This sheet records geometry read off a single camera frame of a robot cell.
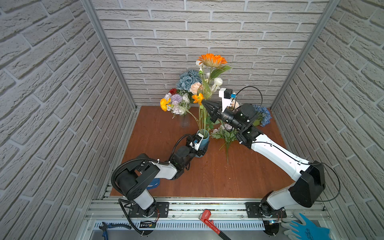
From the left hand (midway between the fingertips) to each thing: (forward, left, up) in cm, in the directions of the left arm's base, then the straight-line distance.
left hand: (206, 136), depth 82 cm
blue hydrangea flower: (+25, -45, -9) cm, 52 cm away
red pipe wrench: (-37, +1, -15) cm, 40 cm away
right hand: (+2, +2, +26) cm, 26 cm away
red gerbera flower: (+27, +20, +10) cm, 35 cm away
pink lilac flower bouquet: (+14, +15, +12) cm, 24 cm away
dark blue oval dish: (-21, +29, -15) cm, 39 cm away
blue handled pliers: (-40, +48, -17) cm, 65 cm away
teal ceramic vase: (-4, +1, +2) cm, 5 cm away
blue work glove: (-43, -45, -15) cm, 64 cm away
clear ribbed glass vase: (+22, +14, -13) cm, 29 cm away
